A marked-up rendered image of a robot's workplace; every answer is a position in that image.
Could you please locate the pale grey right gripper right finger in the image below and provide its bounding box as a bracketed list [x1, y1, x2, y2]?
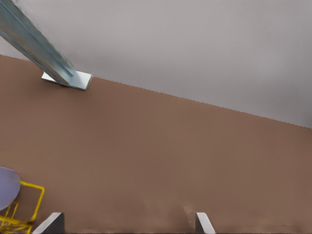
[195, 212, 216, 234]

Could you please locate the lavender plate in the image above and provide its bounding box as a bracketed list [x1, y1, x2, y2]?
[0, 166, 21, 212]

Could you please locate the yellow wire rack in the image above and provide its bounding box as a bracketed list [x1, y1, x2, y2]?
[0, 180, 45, 234]

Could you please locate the silver frame post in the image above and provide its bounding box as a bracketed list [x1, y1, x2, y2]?
[0, 0, 94, 92]

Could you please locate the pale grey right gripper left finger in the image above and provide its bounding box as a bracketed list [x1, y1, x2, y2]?
[32, 212, 65, 234]

